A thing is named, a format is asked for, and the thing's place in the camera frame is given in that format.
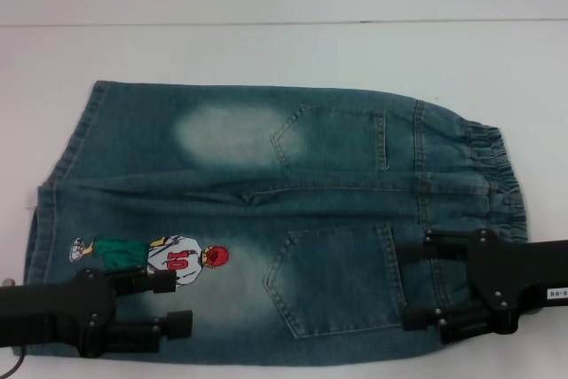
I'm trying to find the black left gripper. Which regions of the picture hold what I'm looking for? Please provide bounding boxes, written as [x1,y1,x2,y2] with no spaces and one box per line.
[0,267,194,359]

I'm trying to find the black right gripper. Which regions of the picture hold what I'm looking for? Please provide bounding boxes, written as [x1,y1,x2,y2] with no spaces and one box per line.
[394,228,568,345]

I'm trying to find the blue denim shorts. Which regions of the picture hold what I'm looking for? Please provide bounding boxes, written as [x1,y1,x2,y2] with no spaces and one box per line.
[24,80,532,358]

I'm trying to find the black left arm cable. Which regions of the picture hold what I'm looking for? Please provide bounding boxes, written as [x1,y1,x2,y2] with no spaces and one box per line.
[9,345,28,379]

